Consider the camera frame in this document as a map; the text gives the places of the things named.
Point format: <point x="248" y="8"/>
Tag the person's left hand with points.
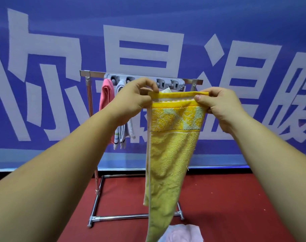
<point x="127" y="100"/>

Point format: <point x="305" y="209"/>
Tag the person's right hand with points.
<point x="223" y="105"/>

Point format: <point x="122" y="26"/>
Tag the person's right thumb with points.
<point x="202" y="99"/>

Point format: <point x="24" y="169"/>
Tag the person's left thumb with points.
<point x="145" y="100"/>

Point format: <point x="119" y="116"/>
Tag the yellow patterned towel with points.
<point x="168" y="153"/>

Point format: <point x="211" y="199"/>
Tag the person's right forearm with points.
<point x="276" y="173"/>

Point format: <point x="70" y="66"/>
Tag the person's left forearm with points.
<point x="54" y="173"/>

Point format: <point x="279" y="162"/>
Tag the small white cloth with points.
<point x="165" y="90"/>

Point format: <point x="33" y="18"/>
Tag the pink towel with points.
<point x="106" y="94"/>

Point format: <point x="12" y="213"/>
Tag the white striped towel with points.
<point x="122" y="136"/>

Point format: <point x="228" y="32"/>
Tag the chrome metal drying rack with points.
<point x="93" y="74"/>

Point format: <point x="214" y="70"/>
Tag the blue banner with white characters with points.
<point x="218" y="35"/>

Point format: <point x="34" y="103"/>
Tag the pale pink white cloth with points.
<point x="180" y="234"/>

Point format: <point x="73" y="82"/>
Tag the grey towel clip rail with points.
<point x="168" y="83"/>

